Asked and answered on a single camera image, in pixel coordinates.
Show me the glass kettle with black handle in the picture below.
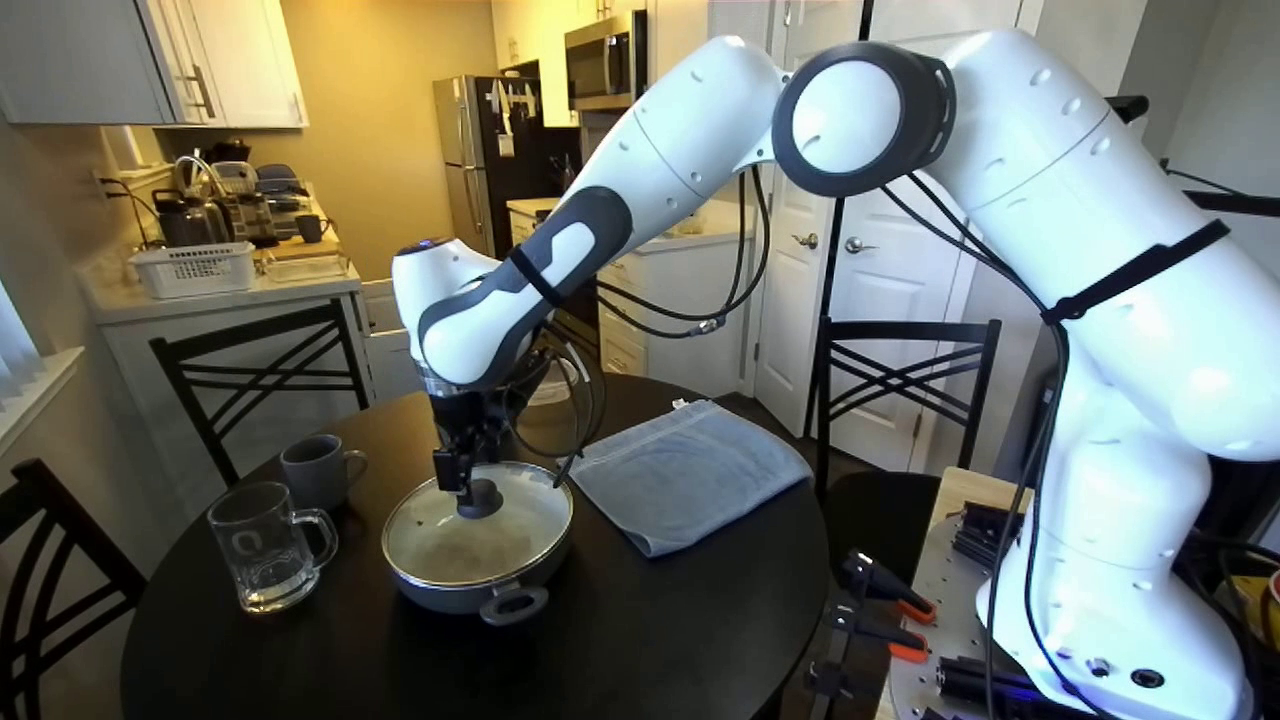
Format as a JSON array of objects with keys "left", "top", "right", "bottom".
[{"left": 168, "top": 146, "right": 262, "bottom": 206}]

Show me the clear glass mug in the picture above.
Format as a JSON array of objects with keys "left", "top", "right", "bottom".
[{"left": 202, "top": 474, "right": 342, "bottom": 621}]

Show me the grey ceramic mug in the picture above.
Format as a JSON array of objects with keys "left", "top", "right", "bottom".
[{"left": 275, "top": 432, "right": 370, "bottom": 520}]

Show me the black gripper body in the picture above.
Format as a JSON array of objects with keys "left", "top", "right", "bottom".
[{"left": 422, "top": 372, "right": 532, "bottom": 432}]

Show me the blue towel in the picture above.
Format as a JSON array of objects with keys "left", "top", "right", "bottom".
[{"left": 562, "top": 395, "right": 816, "bottom": 558}]

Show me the white kitchen counter unit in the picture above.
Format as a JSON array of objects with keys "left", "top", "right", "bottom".
[{"left": 75, "top": 252, "right": 438, "bottom": 515}]

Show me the black cross-back chair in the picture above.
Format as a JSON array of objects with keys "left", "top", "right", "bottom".
[
  {"left": 149, "top": 297, "right": 376, "bottom": 492},
  {"left": 802, "top": 317, "right": 1003, "bottom": 574},
  {"left": 0, "top": 457, "right": 153, "bottom": 720}
]

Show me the white upper kitchen cabinet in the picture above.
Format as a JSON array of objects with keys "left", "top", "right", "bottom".
[{"left": 0, "top": 0, "right": 313, "bottom": 134}]

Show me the clear plastic storage bin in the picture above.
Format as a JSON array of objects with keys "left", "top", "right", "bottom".
[{"left": 126, "top": 241, "right": 260, "bottom": 300}]

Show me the black coffee maker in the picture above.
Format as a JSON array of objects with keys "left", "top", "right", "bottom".
[{"left": 149, "top": 188, "right": 231, "bottom": 252}]

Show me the grey pan with white interior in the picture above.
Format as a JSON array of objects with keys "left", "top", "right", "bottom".
[{"left": 376, "top": 457, "right": 578, "bottom": 632}]

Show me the black camera stand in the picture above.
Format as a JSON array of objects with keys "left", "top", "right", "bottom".
[{"left": 1155, "top": 154, "right": 1280, "bottom": 221}]

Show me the thin black pole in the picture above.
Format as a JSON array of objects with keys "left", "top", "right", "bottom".
[{"left": 816, "top": 195, "right": 849, "bottom": 326}]

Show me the dark refrigerator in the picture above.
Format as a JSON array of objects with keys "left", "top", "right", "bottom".
[{"left": 429, "top": 55, "right": 550, "bottom": 291}]

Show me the small black box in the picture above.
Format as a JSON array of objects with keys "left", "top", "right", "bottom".
[{"left": 948, "top": 496, "right": 1026, "bottom": 571}]

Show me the robot mounting table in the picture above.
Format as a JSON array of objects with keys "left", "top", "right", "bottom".
[{"left": 871, "top": 465, "right": 1046, "bottom": 720}]

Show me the glass lid with black knob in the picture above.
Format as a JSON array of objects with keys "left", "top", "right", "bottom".
[{"left": 380, "top": 459, "right": 575, "bottom": 596}]

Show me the stainless microwave oven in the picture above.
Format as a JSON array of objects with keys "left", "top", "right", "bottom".
[{"left": 560, "top": 9, "right": 656, "bottom": 115}]

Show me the black orange-tipped clamp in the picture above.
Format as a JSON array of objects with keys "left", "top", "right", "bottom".
[
  {"left": 828, "top": 599, "right": 931, "bottom": 668},
  {"left": 837, "top": 545, "right": 938, "bottom": 632}
]

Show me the white panel door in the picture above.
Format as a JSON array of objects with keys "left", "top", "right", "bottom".
[
  {"left": 824, "top": 175, "right": 1007, "bottom": 474},
  {"left": 748, "top": 162, "right": 840, "bottom": 437}
]

